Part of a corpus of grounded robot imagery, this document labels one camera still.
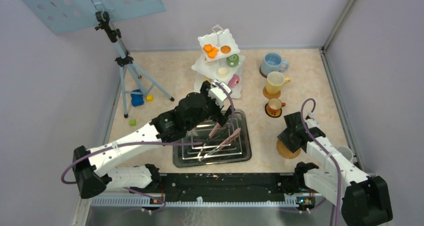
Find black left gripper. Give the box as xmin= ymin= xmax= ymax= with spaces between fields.
xmin=186 ymin=81 xmax=235 ymax=131

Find woven coaster front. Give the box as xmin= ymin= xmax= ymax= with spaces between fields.
xmin=276 ymin=141 xmax=301 ymax=159

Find dark printed coaster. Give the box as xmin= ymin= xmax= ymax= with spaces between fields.
xmin=264 ymin=103 xmax=283 ymax=118

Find brown mug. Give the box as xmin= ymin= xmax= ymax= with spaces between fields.
xmin=268 ymin=98 xmax=286 ymax=109

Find white round bun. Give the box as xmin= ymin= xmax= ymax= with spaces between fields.
xmin=216 ymin=67 xmax=229 ymax=78

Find metal tongs with pink tips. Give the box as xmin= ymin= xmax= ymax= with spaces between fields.
xmin=196 ymin=123 xmax=241 ymax=161

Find pink cake slice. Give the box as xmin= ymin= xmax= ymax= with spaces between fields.
xmin=228 ymin=74 xmax=240 ymax=88

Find brown coaster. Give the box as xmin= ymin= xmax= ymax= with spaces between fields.
xmin=259 ymin=68 xmax=267 ymax=78
xmin=262 ymin=87 xmax=281 ymax=99

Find stainless steel tray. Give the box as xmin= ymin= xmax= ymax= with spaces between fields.
xmin=173 ymin=109 xmax=252 ymax=168

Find orange fish cake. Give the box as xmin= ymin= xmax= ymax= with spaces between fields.
xmin=207 ymin=47 xmax=219 ymax=59
xmin=202 ymin=44 xmax=214 ymax=53

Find green roll cake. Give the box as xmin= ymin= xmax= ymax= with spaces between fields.
xmin=226 ymin=54 xmax=240 ymax=68

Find yellow mug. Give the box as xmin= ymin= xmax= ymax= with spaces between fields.
xmin=265 ymin=72 xmax=291 ymax=95

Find orange round cookie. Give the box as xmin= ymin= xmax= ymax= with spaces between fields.
xmin=220 ymin=46 xmax=232 ymax=54

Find brown coaster back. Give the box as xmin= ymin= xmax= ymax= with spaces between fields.
xmin=259 ymin=68 xmax=267 ymax=78

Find blue mug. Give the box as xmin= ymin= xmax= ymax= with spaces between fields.
xmin=260 ymin=53 xmax=290 ymax=75

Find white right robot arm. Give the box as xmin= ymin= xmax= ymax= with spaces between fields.
xmin=277 ymin=112 xmax=393 ymax=225

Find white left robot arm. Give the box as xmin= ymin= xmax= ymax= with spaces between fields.
xmin=61 ymin=80 xmax=235 ymax=199

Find yellow toy block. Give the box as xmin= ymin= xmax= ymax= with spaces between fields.
xmin=146 ymin=95 xmax=154 ymax=102

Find white three-tier dessert stand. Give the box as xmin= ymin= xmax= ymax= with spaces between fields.
xmin=191 ymin=25 xmax=246 ymax=99

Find blue toy block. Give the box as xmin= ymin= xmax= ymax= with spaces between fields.
xmin=130 ymin=89 xmax=145 ymax=107

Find green toy block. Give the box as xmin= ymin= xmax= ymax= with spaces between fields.
xmin=129 ymin=119 xmax=137 ymax=126

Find light blue music stand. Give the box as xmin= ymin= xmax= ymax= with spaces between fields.
xmin=21 ymin=0 xmax=174 ymax=118

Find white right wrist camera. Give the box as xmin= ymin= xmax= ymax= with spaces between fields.
xmin=305 ymin=112 xmax=320 ymax=129

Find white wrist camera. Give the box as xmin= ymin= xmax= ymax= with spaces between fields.
xmin=208 ymin=80 xmax=232 ymax=108
xmin=305 ymin=112 xmax=320 ymax=129

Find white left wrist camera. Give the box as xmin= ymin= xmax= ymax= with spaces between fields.
xmin=208 ymin=80 xmax=232 ymax=108

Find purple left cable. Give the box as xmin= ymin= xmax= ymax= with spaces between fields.
xmin=60 ymin=81 xmax=236 ymax=214

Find purple cable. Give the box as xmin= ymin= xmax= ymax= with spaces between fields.
xmin=299 ymin=98 xmax=343 ymax=226
xmin=60 ymin=81 xmax=236 ymax=214

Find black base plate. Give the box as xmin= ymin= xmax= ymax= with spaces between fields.
xmin=132 ymin=173 xmax=311 ymax=202

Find white cable duct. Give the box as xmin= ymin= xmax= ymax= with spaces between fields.
xmin=91 ymin=195 xmax=299 ymax=207

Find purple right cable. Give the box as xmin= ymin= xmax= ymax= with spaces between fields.
xmin=299 ymin=98 xmax=343 ymax=226

